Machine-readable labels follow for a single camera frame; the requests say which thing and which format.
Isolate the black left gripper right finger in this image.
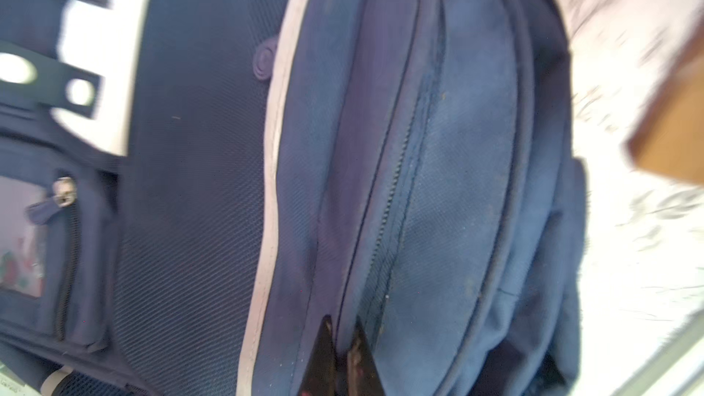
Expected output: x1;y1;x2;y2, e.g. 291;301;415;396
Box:
346;320;385;396

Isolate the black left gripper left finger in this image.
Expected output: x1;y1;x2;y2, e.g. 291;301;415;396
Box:
298;315;337;396

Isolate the navy blue student backpack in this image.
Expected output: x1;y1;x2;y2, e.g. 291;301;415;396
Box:
1;0;586;395

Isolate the brown black scroll book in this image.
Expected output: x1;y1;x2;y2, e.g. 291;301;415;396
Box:
627;23;703;185

